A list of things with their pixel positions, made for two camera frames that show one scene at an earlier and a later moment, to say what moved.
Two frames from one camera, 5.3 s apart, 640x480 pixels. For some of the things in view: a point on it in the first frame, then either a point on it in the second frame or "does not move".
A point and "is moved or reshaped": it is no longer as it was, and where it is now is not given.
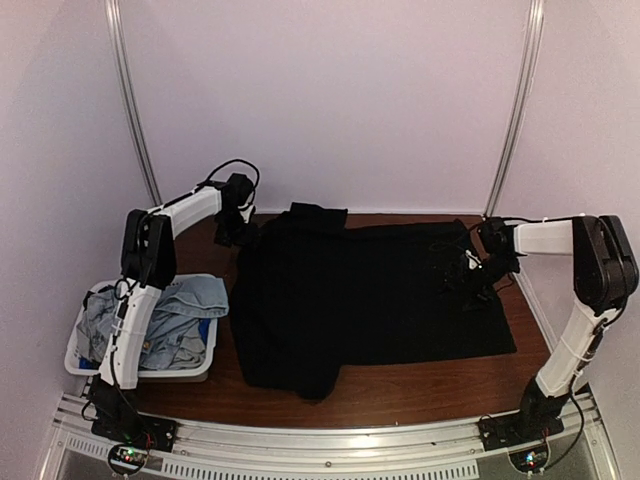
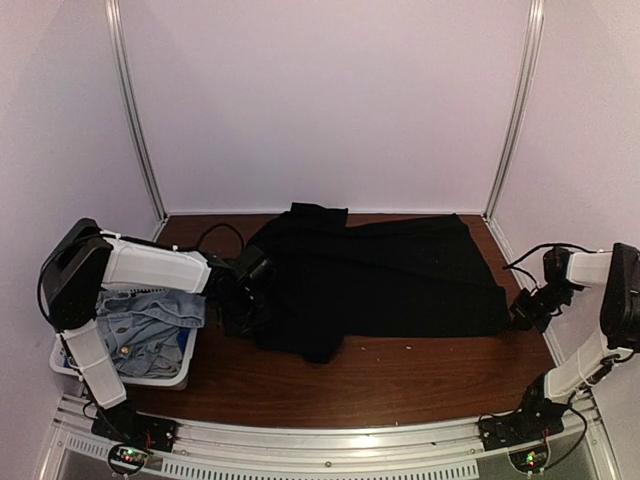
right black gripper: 451,277 → 522,316
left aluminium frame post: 114,17 does not move
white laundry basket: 183,336 → 62,366
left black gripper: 221,236 → 263,315
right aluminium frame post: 535,18 does not move
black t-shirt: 312,295 is moved or reshaped
